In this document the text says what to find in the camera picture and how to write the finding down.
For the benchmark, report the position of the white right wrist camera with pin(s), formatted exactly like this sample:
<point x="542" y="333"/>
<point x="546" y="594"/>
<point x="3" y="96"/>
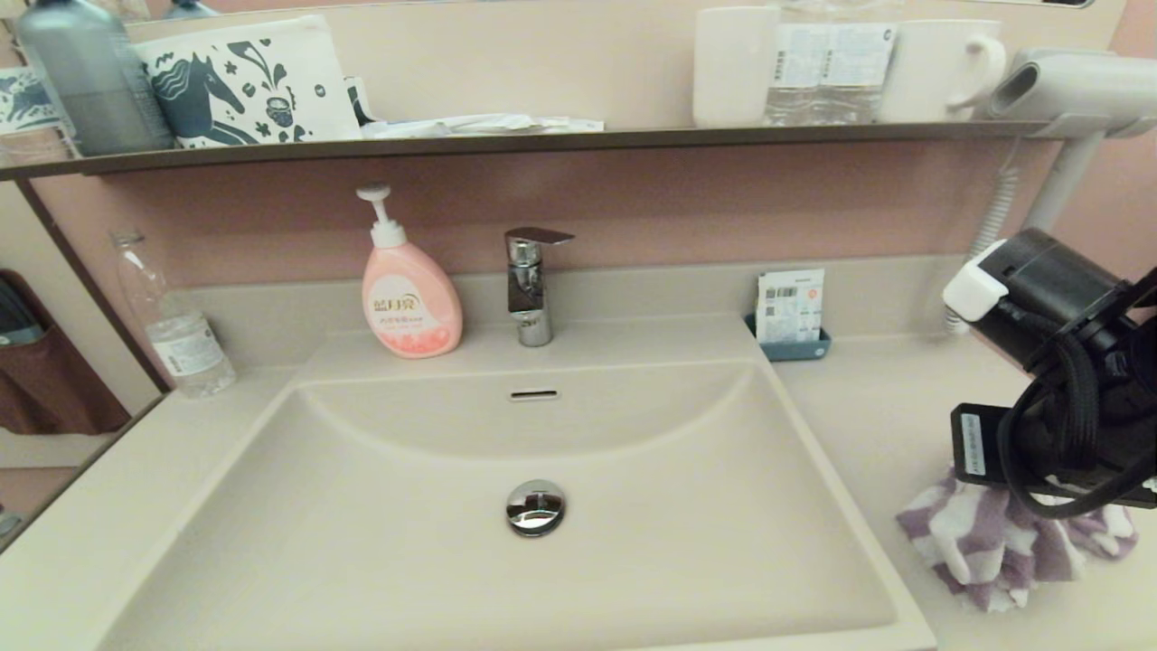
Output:
<point x="974" y="287"/>

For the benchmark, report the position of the grey blue cloth item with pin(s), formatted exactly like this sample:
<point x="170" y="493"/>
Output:
<point x="20" y="321"/>

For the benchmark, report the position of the chrome faucet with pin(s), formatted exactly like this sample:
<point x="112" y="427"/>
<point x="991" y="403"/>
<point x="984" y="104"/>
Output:
<point x="528" y="294"/>

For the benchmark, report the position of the beige wash basin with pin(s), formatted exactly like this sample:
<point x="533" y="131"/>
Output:
<point x="271" y="542"/>

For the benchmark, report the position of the white horse print pouch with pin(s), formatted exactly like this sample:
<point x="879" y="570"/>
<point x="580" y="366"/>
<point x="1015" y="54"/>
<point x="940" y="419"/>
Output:
<point x="285" y="72"/>

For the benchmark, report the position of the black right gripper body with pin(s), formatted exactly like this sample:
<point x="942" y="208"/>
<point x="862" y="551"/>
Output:
<point x="981" y="448"/>

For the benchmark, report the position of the small blue tray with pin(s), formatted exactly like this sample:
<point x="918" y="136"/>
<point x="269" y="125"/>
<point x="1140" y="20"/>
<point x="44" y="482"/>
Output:
<point x="794" y="348"/>

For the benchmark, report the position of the white printed sachets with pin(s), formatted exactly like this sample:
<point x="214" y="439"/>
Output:
<point x="789" y="306"/>

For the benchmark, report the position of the white hair dryer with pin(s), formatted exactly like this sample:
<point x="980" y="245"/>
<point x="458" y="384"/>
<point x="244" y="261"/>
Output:
<point x="1076" y="89"/>

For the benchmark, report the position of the blue patterned pouch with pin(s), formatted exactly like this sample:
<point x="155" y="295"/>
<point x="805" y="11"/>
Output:
<point x="27" y="99"/>

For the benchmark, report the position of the brown wall shelf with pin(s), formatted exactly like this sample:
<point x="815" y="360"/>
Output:
<point x="542" y="141"/>

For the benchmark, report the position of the chrome drain stopper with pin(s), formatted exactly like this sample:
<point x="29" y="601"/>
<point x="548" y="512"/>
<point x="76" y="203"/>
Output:
<point x="535" y="508"/>

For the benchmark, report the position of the pink soap pump bottle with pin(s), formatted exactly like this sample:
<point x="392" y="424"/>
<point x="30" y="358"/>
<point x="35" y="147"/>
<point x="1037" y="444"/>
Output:
<point x="409" y="303"/>

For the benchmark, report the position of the flat white plastic packet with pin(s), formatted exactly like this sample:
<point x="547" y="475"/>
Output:
<point x="479" y="125"/>

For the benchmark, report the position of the clear bottle with white label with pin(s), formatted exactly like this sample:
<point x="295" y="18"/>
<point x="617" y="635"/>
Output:
<point x="800" y="77"/>
<point x="860" y="77"/>

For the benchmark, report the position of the grey metal bottle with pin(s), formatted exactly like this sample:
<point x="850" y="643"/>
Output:
<point x="95" y="90"/>

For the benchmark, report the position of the tall clear plastic water bottle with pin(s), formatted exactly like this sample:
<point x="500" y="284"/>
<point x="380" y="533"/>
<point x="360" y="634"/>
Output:
<point x="187" y="351"/>

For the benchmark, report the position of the purple white striped towel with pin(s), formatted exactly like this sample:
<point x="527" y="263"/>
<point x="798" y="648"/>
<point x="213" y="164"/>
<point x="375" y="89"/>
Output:
<point x="985" y="542"/>

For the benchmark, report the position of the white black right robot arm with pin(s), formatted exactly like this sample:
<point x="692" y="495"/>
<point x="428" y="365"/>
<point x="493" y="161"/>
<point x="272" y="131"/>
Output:
<point x="1039" y="280"/>

